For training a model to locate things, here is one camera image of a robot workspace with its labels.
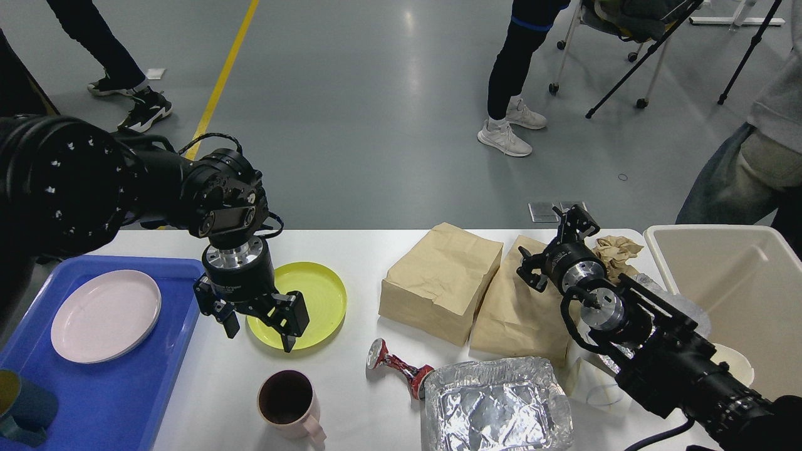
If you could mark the person with black-white sneakers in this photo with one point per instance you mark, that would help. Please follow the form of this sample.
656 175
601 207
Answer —
82 21

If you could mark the crumpled brown paper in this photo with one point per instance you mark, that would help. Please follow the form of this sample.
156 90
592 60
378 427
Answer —
615 253

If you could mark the person with white sneakers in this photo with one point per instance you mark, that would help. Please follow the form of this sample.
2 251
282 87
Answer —
529 25

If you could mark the yellow plate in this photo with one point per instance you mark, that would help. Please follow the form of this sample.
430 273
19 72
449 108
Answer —
325 297

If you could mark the blue plastic tray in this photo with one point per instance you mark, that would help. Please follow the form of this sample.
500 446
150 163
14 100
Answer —
115 405

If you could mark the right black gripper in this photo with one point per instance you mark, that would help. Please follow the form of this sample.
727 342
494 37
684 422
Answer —
570 263

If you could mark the brown paper bag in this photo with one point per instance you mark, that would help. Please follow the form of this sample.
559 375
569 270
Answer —
515 320
438 286

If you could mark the metal floor socket plate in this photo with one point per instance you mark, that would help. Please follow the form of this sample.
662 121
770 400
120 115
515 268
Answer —
549 212

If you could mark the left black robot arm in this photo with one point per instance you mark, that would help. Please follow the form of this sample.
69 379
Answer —
68 187

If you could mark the crushed red can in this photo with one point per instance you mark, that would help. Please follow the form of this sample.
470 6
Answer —
378 355

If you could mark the right brown paper bag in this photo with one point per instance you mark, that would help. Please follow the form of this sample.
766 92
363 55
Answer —
515 320

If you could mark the teal mug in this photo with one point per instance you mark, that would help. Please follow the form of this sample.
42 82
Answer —
27 410

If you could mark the left brown paper bag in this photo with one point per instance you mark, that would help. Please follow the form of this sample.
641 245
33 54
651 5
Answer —
438 286

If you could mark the black camera tripod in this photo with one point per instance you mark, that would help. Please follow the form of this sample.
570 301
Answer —
687 8

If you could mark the beige plastic bin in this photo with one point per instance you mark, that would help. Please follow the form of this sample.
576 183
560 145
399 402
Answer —
748 281

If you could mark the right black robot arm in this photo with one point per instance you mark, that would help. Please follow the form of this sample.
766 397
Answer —
741 418

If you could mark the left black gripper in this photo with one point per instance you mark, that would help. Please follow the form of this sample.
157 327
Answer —
238 273

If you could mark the white paper cup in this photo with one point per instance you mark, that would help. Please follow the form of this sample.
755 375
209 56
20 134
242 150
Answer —
739 365

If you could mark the pink mug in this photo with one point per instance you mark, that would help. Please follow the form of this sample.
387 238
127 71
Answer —
288 402

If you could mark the pink plate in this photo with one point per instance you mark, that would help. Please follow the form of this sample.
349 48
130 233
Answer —
106 317

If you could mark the aluminium foil container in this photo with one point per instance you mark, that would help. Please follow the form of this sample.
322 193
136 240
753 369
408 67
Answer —
505 404

